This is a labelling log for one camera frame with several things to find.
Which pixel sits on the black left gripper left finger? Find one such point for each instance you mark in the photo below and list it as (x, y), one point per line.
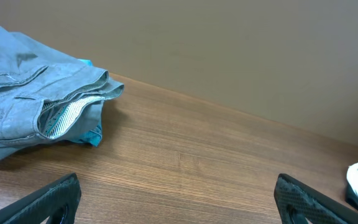
(57, 203)

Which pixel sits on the folded blue garment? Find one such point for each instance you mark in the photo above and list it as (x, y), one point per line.
(88, 128)

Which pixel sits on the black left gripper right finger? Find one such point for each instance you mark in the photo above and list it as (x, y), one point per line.
(298, 203)

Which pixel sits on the folded grey shorts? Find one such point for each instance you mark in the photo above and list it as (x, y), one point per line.
(44, 91)

